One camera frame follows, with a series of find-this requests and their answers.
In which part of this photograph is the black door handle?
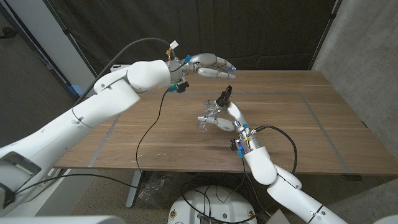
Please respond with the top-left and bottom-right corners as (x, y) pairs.
(0, 27), (17, 40)

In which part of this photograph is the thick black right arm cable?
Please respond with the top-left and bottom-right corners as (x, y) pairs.
(253, 124), (299, 175)

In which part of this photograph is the clear plastic spray bottle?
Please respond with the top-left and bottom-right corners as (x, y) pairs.
(195, 104), (222, 133)

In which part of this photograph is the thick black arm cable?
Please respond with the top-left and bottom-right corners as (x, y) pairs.
(253, 124), (299, 175)
(73, 37), (175, 107)

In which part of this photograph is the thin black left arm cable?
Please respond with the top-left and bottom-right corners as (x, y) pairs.
(11, 89), (170, 196)

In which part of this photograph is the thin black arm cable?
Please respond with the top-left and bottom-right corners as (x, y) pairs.
(11, 89), (170, 196)
(239, 156), (248, 189)

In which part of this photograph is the white robot chest edge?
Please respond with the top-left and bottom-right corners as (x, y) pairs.
(0, 215), (127, 224)

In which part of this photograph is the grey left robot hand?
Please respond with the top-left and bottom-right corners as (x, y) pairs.
(169, 52), (237, 93)

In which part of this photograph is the white mat with yellow logo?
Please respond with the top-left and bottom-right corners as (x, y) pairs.
(35, 169), (100, 217)

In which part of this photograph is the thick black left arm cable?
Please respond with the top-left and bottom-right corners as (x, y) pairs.
(73, 37), (175, 107)

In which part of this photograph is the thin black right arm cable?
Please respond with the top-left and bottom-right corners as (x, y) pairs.
(239, 156), (248, 189)

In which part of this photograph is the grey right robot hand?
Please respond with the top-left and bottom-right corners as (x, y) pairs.
(197, 99), (262, 158)

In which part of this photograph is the white box corner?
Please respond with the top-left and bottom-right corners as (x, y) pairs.
(266, 208), (292, 224)

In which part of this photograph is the black backdrop stand pole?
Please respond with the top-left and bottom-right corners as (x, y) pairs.
(307, 0), (343, 71)
(42, 0), (104, 85)

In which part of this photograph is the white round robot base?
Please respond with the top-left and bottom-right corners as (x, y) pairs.
(167, 185), (258, 224)

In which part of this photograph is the black looped cable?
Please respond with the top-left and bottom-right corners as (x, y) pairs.
(180, 175), (249, 223)

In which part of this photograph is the clear plastic bag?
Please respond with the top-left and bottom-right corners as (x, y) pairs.
(137, 170), (178, 208)

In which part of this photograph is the grey table leg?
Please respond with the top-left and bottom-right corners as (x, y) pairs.
(125, 170), (144, 208)

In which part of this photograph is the grey finned module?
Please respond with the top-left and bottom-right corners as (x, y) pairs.
(198, 214), (217, 224)

